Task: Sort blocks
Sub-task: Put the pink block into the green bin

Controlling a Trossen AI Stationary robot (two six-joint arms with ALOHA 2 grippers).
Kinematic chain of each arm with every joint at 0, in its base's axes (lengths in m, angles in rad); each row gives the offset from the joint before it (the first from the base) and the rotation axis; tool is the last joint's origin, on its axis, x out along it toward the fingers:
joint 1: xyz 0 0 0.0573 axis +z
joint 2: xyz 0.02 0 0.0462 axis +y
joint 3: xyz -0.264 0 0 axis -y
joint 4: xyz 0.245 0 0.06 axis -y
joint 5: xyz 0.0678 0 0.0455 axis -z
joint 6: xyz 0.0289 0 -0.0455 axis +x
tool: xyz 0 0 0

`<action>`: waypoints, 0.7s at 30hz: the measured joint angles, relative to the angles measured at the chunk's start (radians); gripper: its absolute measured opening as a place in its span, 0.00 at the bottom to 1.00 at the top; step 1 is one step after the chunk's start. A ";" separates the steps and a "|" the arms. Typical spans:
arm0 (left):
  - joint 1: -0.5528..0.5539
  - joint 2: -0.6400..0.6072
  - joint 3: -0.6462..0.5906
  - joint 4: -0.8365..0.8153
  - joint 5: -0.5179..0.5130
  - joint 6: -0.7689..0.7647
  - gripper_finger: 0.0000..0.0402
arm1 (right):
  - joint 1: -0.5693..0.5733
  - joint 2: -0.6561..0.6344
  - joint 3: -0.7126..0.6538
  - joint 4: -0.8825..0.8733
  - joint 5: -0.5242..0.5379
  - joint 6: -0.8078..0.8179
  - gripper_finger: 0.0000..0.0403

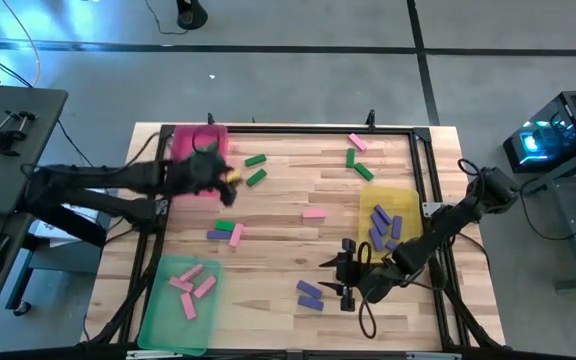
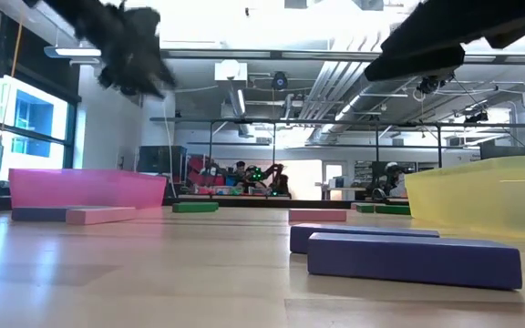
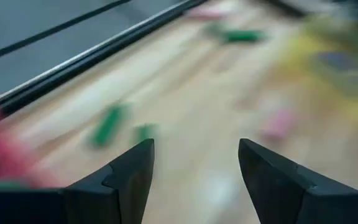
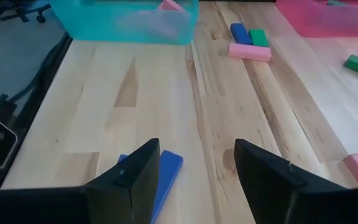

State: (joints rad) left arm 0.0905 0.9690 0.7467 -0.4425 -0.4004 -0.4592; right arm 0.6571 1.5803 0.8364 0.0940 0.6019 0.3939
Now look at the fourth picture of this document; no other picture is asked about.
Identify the black office chair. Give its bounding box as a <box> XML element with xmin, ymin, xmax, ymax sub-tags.
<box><xmin>0</xmin><ymin>0</ymin><xmax>51</xmax><ymax>25</ymax></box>

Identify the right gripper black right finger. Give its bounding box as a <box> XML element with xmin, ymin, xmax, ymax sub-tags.
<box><xmin>234</xmin><ymin>139</ymin><xmax>309</xmax><ymax>224</ymax></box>

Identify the pink translucent plastic bin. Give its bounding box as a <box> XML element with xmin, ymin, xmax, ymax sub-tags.
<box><xmin>274</xmin><ymin>0</ymin><xmax>358</xmax><ymax>39</ymax></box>

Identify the black cable bundle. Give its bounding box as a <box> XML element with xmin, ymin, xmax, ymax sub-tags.
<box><xmin>0</xmin><ymin>43</ymin><xmax>63</xmax><ymax>125</ymax></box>

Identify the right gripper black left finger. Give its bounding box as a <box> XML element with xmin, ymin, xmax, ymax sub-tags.
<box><xmin>85</xmin><ymin>138</ymin><xmax>160</xmax><ymax>224</ymax></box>

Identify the green translucent plastic bin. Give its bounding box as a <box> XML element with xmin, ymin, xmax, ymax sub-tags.
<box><xmin>49</xmin><ymin>0</ymin><xmax>200</xmax><ymax>45</ymax></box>

